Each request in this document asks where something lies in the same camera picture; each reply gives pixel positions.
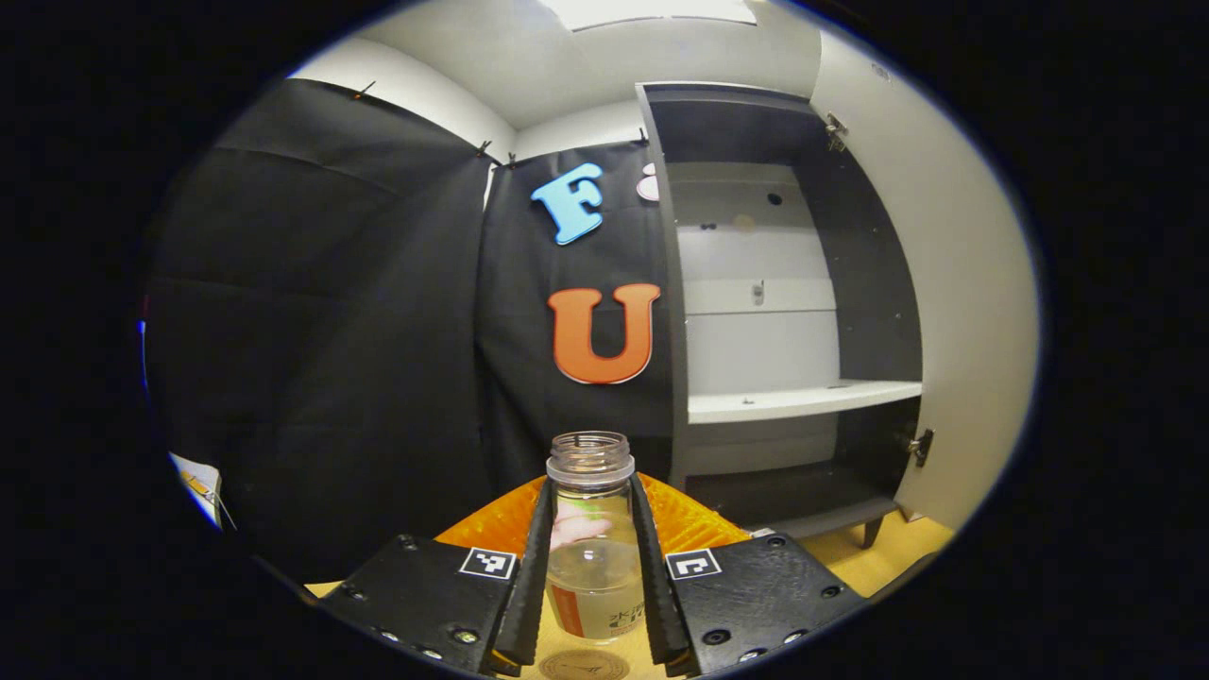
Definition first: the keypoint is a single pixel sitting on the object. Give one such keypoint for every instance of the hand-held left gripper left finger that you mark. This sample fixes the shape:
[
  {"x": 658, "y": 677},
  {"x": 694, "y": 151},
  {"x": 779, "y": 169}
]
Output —
[{"x": 430, "y": 595}]

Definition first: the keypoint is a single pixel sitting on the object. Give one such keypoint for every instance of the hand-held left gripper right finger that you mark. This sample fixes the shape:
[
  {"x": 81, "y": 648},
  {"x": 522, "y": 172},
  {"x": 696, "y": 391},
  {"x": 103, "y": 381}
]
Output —
[{"x": 756, "y": 590}]

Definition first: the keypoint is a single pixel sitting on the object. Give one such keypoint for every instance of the white printed box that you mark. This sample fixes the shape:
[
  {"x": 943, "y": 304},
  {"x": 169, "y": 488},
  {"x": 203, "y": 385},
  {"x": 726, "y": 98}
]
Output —
[{"x": 196, "y": 484}]

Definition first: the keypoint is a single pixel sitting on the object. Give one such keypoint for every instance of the metal door hinge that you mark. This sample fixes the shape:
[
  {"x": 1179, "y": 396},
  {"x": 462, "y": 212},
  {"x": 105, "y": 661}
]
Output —
[
  {"x": 836, "y": 132},
  {"x": 918, "y": 446}
]

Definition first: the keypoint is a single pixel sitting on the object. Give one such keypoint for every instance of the round brown coaster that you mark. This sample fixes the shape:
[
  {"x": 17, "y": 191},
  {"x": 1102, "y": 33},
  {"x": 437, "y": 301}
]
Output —
[{"x": 584, "y": 666}]

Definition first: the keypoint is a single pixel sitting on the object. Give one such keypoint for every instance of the clear glass bottle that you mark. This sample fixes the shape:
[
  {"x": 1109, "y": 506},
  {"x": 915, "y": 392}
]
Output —
[{"x": 590, "y": 567}]

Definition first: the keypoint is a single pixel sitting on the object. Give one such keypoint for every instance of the grey cabinet door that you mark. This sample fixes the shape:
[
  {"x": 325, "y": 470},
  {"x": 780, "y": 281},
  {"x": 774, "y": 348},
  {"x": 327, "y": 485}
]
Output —
[{"x": 963, "y": 283}]

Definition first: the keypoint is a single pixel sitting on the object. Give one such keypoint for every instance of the dark grey cabinet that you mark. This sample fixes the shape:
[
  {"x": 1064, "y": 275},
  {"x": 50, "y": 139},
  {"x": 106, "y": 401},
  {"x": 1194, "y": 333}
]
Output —
[{"x": 878, "y": 302}]

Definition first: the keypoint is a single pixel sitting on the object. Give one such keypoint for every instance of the ceiling light panel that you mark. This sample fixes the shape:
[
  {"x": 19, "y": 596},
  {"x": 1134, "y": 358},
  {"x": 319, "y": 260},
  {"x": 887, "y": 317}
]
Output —
[{"x": 652, "y": 11}]

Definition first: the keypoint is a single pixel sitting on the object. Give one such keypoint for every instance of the black backdrop cloth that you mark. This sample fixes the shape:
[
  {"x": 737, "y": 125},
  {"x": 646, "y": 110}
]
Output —
[{"x": 331, "y": 331}]

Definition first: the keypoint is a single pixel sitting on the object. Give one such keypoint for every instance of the white cabinet shelf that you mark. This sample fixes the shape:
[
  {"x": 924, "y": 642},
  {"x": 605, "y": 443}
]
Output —
[{"x": 793, "y": 401}]

